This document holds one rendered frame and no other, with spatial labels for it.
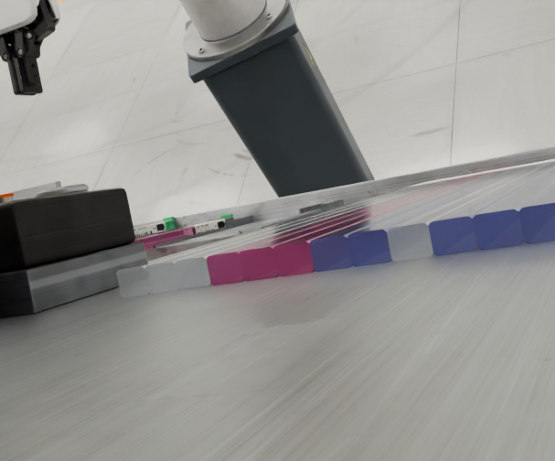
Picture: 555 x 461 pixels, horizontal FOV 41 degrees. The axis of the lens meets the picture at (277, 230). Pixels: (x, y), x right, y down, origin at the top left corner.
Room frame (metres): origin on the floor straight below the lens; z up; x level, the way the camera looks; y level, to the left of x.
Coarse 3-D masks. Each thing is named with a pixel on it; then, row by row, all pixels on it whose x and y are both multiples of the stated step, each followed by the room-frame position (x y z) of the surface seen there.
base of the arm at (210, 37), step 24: (192, 0) 1.10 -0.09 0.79; (216, 0) 1.08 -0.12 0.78; (240, 0) 1.08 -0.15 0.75; (264, 0) 1.11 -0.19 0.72; (288, 0) 1.10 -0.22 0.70; (192, 24) 1.21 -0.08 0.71; (216, 24) 1.09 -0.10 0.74; (240, 24) 1.08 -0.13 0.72; (264, 24) 1.06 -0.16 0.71; (192, 48) 1.13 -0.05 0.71; (216, 48) 1.08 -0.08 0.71; (240, 48) 1.05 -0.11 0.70
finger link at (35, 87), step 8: (32, 32) 0.87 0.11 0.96; (32, 40) 0.87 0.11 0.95; (32, 48) 0.87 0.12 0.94; (32, 56) 0.87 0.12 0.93; (16, 64) 0.86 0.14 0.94; (24, 64) 0.87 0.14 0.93; (32, 64) 0.87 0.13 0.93; (16, 72) 0.86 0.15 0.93; (24, 72) 0.86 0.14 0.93; (32, 72) 0.86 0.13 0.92; (24, 80) 0.85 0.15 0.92; (32, 80) 0.85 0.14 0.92; (40, 80) 0.86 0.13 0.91; (24, 88) 0.85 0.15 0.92; (32, 88) 0.86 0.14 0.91; (40, 88) 0.86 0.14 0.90
